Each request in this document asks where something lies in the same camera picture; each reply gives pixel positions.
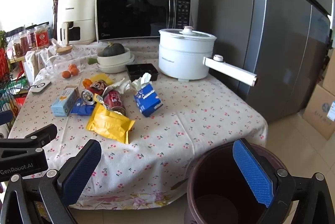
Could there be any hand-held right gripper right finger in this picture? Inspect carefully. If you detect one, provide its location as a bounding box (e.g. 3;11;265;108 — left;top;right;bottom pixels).
232;138;335;224

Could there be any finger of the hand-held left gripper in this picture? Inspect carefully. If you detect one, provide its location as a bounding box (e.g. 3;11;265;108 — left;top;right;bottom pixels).
0;110;14;125
0;123;58;162

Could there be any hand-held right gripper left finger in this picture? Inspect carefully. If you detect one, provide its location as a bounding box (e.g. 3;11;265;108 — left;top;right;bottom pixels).
0;139;102;224

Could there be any brown trash bin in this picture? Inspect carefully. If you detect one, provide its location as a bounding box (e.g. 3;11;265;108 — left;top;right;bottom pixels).
183;144;292;224

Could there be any light blue carton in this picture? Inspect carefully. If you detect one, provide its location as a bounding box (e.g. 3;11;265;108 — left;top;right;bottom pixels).
50;86;79;117

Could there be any blue wrapper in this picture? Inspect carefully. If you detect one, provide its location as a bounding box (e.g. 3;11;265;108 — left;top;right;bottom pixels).
71;98;95;117

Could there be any yellow snack bag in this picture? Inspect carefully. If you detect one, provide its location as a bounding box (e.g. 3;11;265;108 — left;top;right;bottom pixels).
86;102;136;144

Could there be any silver-topped drink can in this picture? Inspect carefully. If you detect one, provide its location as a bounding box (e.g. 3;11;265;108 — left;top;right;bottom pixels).
81;88;97;106

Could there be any red and white snack packet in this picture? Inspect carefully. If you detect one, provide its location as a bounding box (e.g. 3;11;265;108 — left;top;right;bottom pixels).
90;79;108;95

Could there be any red drink can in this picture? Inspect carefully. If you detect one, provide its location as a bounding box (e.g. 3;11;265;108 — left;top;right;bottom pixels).
103;90;126;116

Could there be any blue tissue pack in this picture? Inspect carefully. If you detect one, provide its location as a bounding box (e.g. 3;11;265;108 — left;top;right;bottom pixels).
134;83;163;118

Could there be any white tissue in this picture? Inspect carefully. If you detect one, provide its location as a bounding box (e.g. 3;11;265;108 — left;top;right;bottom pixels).
131;73;152;91

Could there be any white round-button device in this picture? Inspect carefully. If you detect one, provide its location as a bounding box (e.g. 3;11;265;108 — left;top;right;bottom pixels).
31;81;52;94

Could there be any red printed bag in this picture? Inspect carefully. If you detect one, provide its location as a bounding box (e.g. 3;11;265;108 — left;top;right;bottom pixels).
0;47;12;80

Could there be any clear bag of oranges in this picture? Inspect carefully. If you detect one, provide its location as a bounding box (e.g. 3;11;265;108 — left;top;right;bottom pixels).
45;46;76;80

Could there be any cherry print tablecloth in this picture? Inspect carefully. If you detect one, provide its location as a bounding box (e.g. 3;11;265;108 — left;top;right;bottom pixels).
8;38;269;210

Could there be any spice jar with red label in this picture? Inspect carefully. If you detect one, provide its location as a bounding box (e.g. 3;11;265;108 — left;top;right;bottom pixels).
34;25;50;48

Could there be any cardboard box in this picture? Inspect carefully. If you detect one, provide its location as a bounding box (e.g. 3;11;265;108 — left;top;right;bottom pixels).
303;84;335;141
322;57;335;96

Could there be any crumpled white paper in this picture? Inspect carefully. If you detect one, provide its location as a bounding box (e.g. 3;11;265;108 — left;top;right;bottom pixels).
105;78;131;96

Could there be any white plate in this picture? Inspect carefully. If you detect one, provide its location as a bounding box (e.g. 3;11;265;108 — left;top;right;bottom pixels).
99;62;134;73

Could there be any small blue and white box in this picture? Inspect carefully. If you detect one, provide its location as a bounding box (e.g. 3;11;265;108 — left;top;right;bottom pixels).
327;102;335;121

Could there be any white ceramic bowl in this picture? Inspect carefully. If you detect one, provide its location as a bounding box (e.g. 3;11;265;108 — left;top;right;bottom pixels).
97;47;131;66

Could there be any glass vase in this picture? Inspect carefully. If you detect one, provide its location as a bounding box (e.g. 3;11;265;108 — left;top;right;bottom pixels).
52;5;58;40

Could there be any dark green pumpkin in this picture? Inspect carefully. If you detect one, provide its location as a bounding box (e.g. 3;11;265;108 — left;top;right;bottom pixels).
98;41;126;57

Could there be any stack of white plates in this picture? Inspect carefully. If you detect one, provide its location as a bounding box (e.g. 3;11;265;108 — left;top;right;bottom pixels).
97;54;135;70

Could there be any black plastic tray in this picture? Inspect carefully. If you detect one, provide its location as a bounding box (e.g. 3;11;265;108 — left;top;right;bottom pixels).
126;63;160;82

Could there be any cream air fryer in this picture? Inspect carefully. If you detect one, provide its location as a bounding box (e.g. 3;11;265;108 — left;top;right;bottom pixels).
56;0;97;46

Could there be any white electric cooking pot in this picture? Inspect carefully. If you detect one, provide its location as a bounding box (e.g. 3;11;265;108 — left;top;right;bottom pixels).
158;26;258;87

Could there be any black microwave oven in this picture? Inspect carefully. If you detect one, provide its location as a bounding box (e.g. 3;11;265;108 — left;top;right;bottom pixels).
95;0;195;43

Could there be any grey refrigerator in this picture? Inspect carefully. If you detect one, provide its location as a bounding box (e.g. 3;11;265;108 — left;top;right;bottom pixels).
196;0;334;124

